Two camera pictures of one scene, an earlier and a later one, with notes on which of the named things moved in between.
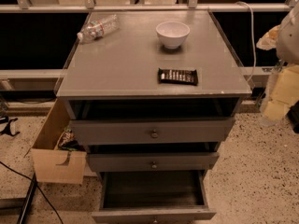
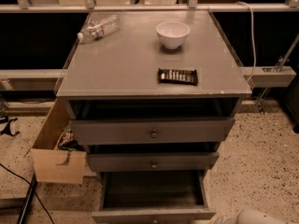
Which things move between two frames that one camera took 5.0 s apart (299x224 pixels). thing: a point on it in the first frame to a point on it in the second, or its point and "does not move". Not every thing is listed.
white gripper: [289, 41] to [224, 219]
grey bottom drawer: [154, 197] does not move
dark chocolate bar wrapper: [179, 77] does not move
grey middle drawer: [190, 161] does not move
